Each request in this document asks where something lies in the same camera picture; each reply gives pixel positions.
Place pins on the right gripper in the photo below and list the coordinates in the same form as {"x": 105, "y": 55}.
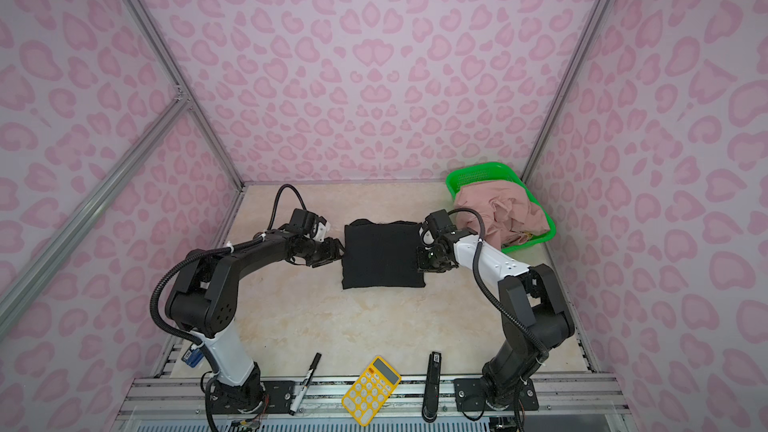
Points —
{"x": 422, "y": 264}

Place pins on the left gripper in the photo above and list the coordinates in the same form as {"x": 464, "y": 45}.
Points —
{"x": 332, "y": 251}

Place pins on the black shirt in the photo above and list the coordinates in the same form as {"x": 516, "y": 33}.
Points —
{"x": 381, "y": 255}

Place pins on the pink garment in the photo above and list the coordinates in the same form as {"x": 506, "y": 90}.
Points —
{"x": 511, "y": 218}

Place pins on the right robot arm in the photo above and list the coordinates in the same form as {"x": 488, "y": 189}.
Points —
{"x": 534, "y": 313}

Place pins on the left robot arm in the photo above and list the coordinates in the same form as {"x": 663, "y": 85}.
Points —
{"x": 197, "y": 301}

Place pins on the green plastic laundry basket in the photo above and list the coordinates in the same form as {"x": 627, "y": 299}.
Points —
{"x": 491, "y": 171}

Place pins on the black marker pen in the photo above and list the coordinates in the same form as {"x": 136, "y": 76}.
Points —
{"x": 305, "y": 384}

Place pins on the black stapler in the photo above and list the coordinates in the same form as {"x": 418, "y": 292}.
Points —
{"x": 431, "y": 395}

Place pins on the yellow calculator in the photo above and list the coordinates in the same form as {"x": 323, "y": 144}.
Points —
{"x": 370, "y": 391}

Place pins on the blue stapler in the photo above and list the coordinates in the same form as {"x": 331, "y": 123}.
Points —
{"x": 192, "y": 356}

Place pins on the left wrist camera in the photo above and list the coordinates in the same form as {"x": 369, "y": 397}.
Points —
{"x": 308, "y": 224}

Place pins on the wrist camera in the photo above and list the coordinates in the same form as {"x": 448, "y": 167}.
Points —
{"x": 308, "y": 224}
{"x": 439, "y": 229}

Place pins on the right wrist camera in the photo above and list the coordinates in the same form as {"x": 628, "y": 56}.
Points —
{"x": 439, "y": 229}

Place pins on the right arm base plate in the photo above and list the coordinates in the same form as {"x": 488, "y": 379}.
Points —
{"x": 470, "y": 397}

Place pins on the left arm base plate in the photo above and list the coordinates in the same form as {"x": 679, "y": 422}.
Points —
{"x": 276, "y": 397}

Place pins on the aluminium mounting rail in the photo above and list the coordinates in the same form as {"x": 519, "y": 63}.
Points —
{"x": 579, "y": 400}

